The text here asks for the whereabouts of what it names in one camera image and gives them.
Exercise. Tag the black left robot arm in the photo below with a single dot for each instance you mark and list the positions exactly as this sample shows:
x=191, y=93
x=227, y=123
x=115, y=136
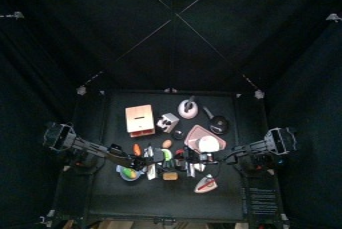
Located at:
x=84, y=145

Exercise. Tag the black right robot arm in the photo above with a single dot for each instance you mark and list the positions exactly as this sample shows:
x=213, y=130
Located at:
x=267, y=143

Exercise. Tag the brown toy bread slice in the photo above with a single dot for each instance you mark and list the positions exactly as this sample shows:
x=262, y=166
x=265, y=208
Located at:
x=170, y=176

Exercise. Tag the white dome bowl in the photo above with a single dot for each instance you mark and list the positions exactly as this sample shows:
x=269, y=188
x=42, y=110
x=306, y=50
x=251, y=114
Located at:
x=209, y=144

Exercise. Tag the orange toy carrot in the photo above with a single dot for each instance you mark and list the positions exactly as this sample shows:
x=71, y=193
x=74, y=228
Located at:
x=136, y=149

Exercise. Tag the brown toy egg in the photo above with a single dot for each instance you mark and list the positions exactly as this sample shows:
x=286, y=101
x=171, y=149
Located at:
x=167, y=143

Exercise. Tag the green yellow toy food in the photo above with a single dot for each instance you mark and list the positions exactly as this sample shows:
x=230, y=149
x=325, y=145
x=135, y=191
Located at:
x=130, y=173

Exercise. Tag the small black round lid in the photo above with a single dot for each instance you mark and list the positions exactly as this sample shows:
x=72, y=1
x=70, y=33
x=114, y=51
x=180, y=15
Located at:
x=178, y=135

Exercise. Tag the pink cutting board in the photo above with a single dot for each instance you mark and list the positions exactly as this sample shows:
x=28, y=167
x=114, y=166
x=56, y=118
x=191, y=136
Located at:
x=195, y=133

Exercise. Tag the pink white toy wedge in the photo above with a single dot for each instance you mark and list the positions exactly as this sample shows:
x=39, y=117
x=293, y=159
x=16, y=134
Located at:
x=206, y=184

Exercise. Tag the black toy frying pan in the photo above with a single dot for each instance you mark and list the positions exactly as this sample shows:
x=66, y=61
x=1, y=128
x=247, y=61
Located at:
x=218, y=124

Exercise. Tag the small grey white toy box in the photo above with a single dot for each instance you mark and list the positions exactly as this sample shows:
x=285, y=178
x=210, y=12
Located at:
x=168, y=122

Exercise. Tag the wooden toy box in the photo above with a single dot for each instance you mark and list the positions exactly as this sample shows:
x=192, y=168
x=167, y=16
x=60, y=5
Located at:
x=140, y=120

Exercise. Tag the white label sticker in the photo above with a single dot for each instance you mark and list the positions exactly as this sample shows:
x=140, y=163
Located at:
x=262, y=201

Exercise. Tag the white frame corner bracket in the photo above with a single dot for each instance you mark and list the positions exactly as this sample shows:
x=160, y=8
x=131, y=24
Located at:
x=80, y=90
x=333, y=17
x=259, y=94
x=170, y=90
x=15, y=15

